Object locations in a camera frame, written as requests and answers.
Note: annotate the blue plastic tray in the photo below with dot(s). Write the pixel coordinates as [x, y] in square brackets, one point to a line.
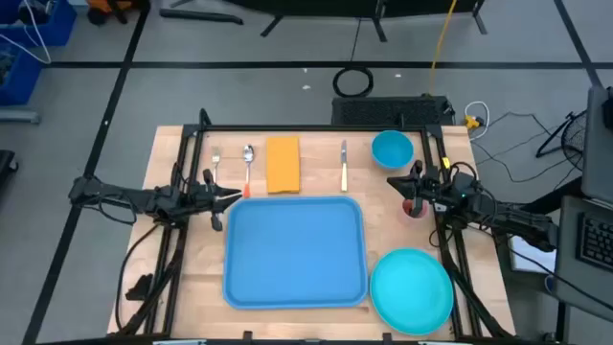
[294, 251]

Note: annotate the blue plastic bin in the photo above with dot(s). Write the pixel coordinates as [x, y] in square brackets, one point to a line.
[60, 29]
[24, 81]

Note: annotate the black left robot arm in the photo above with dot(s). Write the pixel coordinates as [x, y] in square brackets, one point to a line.
[120, 196]

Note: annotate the blue bowl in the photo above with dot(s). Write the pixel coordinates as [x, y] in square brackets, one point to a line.
[392, 149]

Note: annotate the orange cloth napkin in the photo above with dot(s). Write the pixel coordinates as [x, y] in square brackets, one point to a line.
[282, 165]

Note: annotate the grey desk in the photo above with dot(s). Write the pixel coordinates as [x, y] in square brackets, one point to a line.
[589, 287]

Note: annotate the white box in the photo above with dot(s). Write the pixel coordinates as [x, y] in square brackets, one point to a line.
[527, 259]

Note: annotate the black chair part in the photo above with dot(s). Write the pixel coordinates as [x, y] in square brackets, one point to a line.
[6, 165]

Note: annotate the orange and black bag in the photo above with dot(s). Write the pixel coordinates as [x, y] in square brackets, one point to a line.
[103, 5]

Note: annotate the grey metal bar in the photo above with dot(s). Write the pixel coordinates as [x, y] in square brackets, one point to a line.
[19, 117]

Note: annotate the grey monitor back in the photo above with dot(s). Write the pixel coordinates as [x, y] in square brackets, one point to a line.
[598, 158]

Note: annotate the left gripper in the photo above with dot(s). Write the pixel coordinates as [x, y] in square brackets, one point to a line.
[203, 201]

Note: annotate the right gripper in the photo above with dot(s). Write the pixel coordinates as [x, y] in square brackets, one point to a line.
[428, 191]

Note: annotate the black keyboard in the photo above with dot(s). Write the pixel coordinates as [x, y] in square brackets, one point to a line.
[596, 242]

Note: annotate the pink cup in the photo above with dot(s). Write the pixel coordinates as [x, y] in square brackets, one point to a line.
[406, 209]

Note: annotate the black metal table frame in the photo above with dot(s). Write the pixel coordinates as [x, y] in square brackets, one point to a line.
[311, 128]

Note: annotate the black partition panel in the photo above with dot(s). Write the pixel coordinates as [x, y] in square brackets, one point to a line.
[335, 5]

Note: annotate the yellow power plug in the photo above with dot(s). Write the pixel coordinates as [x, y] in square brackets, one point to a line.
[471, 123]

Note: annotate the teal round plate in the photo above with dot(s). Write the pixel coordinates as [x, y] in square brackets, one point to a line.
[412, 292]

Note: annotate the black flat bar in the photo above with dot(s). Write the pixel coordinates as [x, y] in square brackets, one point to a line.
[201, 15]

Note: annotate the black bracket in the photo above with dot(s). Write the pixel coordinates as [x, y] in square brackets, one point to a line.
[141, 287]

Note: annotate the black perforated computer case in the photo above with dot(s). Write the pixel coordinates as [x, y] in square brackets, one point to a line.
[383, 112]

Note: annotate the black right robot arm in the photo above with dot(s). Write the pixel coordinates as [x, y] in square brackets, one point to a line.
[517, 223]

